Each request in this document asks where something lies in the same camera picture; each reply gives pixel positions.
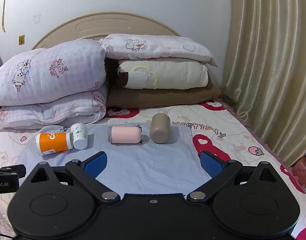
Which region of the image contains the taupe cup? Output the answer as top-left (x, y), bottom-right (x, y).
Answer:
top-left (149, 113), bottom-right (171, 144)

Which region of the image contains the beige wooden headboard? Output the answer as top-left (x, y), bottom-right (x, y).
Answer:
top-left (31, 11), bottom-right (182, 51)

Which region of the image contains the cream pleated curtain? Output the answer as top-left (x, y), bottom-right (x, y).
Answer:
top-left (221, 0), bottom-right (306, 168)

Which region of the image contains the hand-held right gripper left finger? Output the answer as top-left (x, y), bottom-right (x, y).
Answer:
top-left (30, 151), bottom-right (121, 204)

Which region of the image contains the pink cup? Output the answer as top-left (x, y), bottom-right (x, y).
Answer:
top-left (107, 125), bottom-right (143, 144)

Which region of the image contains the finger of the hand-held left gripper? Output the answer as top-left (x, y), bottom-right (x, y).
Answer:
top-left (0, 164), bottom-right (26, 179)

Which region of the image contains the pink and white printed pillow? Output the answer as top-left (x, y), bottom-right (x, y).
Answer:
top-left (99, 33), bottom-right (219, 67)

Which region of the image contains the pink printed cloth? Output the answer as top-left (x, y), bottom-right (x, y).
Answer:
top-left (291, 156), bottom-right (306, 202)

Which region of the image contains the light blue-grey cloth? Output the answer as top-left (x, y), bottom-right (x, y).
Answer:
top-left (17, 123), bottom-right (211, 195)

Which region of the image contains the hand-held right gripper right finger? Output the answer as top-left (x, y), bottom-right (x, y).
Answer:
top-left (187, 151), bottom-right (278, 203)

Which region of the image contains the orange cup with white lid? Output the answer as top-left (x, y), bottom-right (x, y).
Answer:
top-left (35, 131), bottom-right (74, 156)

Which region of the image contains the white cup with green print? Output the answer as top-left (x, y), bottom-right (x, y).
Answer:
top-left (69, 123), bottom-right (89, 150)

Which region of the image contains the folded pink checked quilt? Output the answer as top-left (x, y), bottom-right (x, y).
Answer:
top-left (0, 39), bottom-right (108, 107)
top-left (0, 84), bottom-right (109, 131)

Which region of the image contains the brown pillow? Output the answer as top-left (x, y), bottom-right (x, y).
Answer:
top-left (106, 76), bottom-right (222, 108)

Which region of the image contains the cream folded blanket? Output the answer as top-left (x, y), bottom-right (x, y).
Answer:
top-left (117, 59), bottom-right (209, 90)

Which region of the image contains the yellow hanging cord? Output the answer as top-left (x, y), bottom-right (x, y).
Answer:
top-left (1, 0), bottom-right (9, 33)

